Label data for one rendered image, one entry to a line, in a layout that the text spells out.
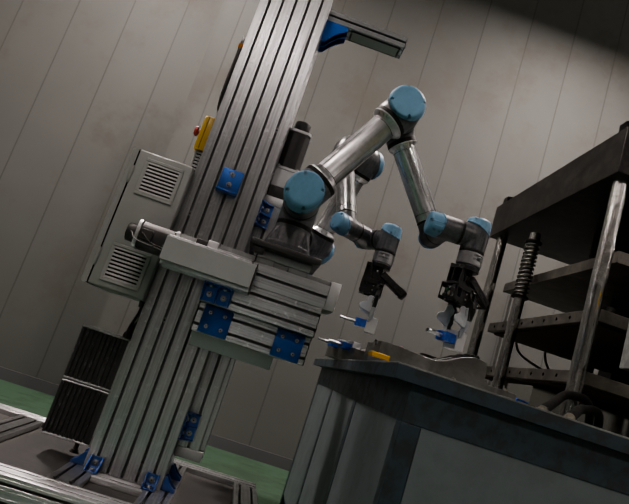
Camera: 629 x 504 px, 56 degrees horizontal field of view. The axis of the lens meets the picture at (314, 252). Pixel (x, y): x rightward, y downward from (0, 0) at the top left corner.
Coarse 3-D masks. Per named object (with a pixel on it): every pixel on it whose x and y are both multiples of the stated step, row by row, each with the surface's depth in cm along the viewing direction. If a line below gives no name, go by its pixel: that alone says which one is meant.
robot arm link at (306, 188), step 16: (400, 96) 178; (416, 96) 179; (384, 112) 178; (400, 112) 176; (416, 112) 177; (368, 128) 178; (384, 128) 178; (400, 128) 179; (352, 144) 177; (368, 144) 177; (336, 160) 175; (352, 160) 176; (304, 176) 171; (320, 176) 172; (336, 176) 175; (288, 192) 171; (304, 192) 170; (320, 192) 170; (288, 208) 177; (304, 208) 171
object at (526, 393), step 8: (512, 384) 279; (520, 384) 271; (512, 392) 276; (520, 392) 268; (528, 392) 261; (536, 392) 258; (544, 392) 259; (552, 392) 259; (528, 400) 258; (536, 400) 258; (544, 400) 258; (560, 408) 258; (600, 408) 260; (584, 416) 258; (608, 416) 259; (616, 416) 260; (624, 416) 260; (608, 424) 259; (616, 424) 259; (624, 424) 260; (616, 432) 259; (624, 432) 259
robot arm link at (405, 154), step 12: (396, 144) 192; (408, 144) 192; (396, 156) 194; (408, 156) 192; (408, 168) 191; (420, 168) 192; (408, 180) 191; (420, 180) 191; (408, 192) 192; (420, 192) 190; (420, 204) 190; (432, 204) 190; (420, 216) 190; (420, 228) 190; (420, 240) 193
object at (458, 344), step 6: (426, 330) 169; (432, 330) 169; (438, 330) 173; (450, 330) 175; (438, 336) 172; (444, 336) 170; (450, 336) 171; (456, 336) 172; (462, 336) 173; (444, 342) 175; (450, 342) 171; (456, 342) 172; (462, 342) 173; (450, 348) 173; (456, 348) 171; (462, 348) 173
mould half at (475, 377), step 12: (372, 348) 213; (384, 348) 201; (396, 348) 201; (396, 360) 201; (408, 360) 201; (420, 360) 202; (432, 360) 202; (444, 360) 205; (456, 360) 203; (468, 360) 203; (480, 360) 203; (432, 372) 201; (444, 372) 202; (456, 372) 202; (468, 372) 202; (480, 372) 203; (468, 384) 202; (480, 384) 202; (504, 396) 202
